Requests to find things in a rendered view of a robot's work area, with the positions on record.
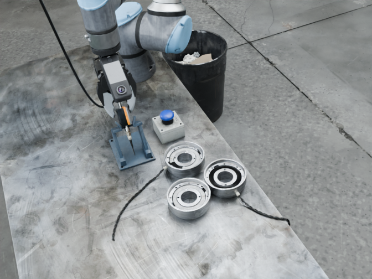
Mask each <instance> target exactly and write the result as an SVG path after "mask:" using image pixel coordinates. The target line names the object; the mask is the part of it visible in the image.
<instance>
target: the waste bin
mask: <svg viewBox="0 0 372 279"><path fill-rule="evenodd" d="M227 50H228V45H227V42H226V40H225V39H224V38H223V37H221V36H220V35H218V34H216V33H214V32H211V31H208V30H199V29H196V30H192V33H191V36H190V39H189V42H188V45H187V46H186V48H185V49H184V50H183V51H182V52H181V53H179V54H175V53H169V54H167V53H165V52H162V55H163V58H164V60H165V61H166V62H167V64H168V65H169V66H170V68H171V69H172V70H173V71H174V73H175V74H176V76H177V77H178V78H179V80H180V81H181V82H182V84H183V85H184V86H185V88H186V89H187V90H188V91H189V93H190V94H191V95H192V97H193V98H194V100H195V101H196V102H197V104H198V105H199V106H200V108H201V109H202V110H203V111H204V113H205V114H206V115H207V117H208V118H209V120H210V121H211V122H214V121H216V120H217V119H218V118H219V117H220V116H221V114H222V112H223V101H224V82H225V71H226V55H227ZM194 52H198V53H199V54H200V55H199V57H200V56H202V55H205V54H211V58H212V60H211V61H209V62H206V63H201V64H182V63H178V62H180V61H183V58H184V57H185V56H186V55H188V54H189V55H193V54H194ZM176 61H177V62H176Z"/></svg>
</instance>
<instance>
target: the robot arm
mask: <svg viewBox="0 0 372 279"><path fill-rule="evenodd" d="M124 1H125V0H77V2H78V4H79V6H80V10H81V14H82V18H83V21H84V26H85V29H86V32H87V34H86V35H85V39H88V40H89V44H90V46H91V50H92V52H93V53H94V54H95V55H98V57H97V58H93V59H92V60H93V64H94V68H95V72H96V76H97V78H98V80H99V81H98V82H97V87H96V92H97V95H98V98H99V100H100V101H101V103H102V105H103V107H104V108H105V110H106V112H107V113H108V114H109V115H110V116H111V117H112V118H114V117H115V113H114V110H113V109H114V106H113V104H112V102H113V100H114V102H116V103H119V102H122V101H126V102H127V104H128V109H129V111H130V113H131V112H132V111H133V108H134V106H135V100H136V90H137V86H136V83H139V82H143V81H145V80H147V79H149V78H151V77H152V76H153V75H154V73H155V72H156V62H155V60H154V58H153V56H152V54H151V53H150V51H149V50H153V51H160V52H165V53H167V54H169V53H175V54H179V53H181V52H182V51H183V50H184V49H185V48H186V46H187V45H188V42H189V39H190V36H191V33H192V19H191V17H189V16H188V15H186V8H185V6H183V5H182V3H181V1H182V0H153V1H152V3H151V4H150V5H149V6H148V8H147V12H146V11H143V10H142V7H141V5H140V4H139V3H137V2H126V3H124ZM98 59H99V60H98ZM95 60H97V61H95Z"/></svg>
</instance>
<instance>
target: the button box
mask: <svg viewBox="0 0 372 279"><path fill-rule="evenodd" d="M173 113H174V117H173V119H171V120H169V121H168V122H167V121H163V120H161V119H160V116H157V117H154V118H152V122H153V128H154V131H155V133H156V134H157V136H158V138H159V139H160V141H161V143H162V144H165V143H168V142H171V141H174V140H177V139H179V138H182V137H185V130H184V124H183V123H182V121H181V120H180V118H179V117H178V115H177V114H176V112H175V111H173Z"/></svg>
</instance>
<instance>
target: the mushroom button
mask: <svg viewBox="0 0 372 279"><path fill-rule="evenodd" d="M173 117H174V113H173V111H171V110H164V111H162V112H161V113H160V119H161V120H163V121H167V122H168V121H169V120H171V119H173Z"/></svg>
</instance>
